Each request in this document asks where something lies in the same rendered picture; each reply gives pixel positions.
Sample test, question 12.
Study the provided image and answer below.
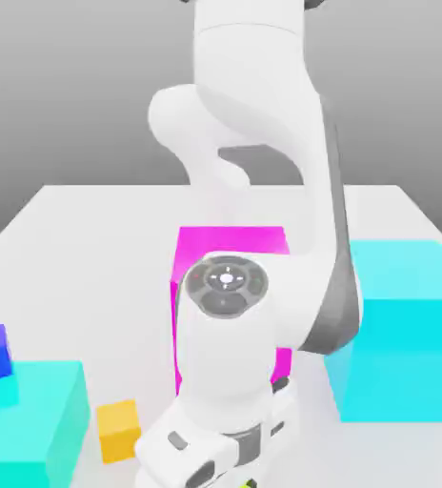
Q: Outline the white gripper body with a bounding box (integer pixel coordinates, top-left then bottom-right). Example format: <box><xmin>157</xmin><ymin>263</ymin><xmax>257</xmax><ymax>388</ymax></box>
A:
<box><xmin>132</xmin><ymin>417</ymin><xmax>253</xmax><ymax>488</ymax></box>

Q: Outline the small orange cube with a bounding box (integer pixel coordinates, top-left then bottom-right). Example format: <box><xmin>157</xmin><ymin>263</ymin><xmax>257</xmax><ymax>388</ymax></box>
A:
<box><xmin>95</xmin><ymin>398</ymin><xmax>143</xmax><ymax>465</ymax></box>

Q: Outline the large cyan box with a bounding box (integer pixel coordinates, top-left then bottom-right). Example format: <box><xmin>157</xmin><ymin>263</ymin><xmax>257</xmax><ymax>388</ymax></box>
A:
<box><xmin>0</xmin><ymin>359</ymin><xmax>91</xmax><ymax>488</ymax></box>
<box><xmin>322</xmin><ymin>238</ymin><xmax>442</xmax><ymax>424</ymax></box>

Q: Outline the large magenta box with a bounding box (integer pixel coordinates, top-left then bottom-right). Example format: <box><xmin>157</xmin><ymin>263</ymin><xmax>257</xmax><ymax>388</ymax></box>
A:
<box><xmin>169</xmin><ymin>226</ymin><xmax>293</xmax><ymax>397</ymax></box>

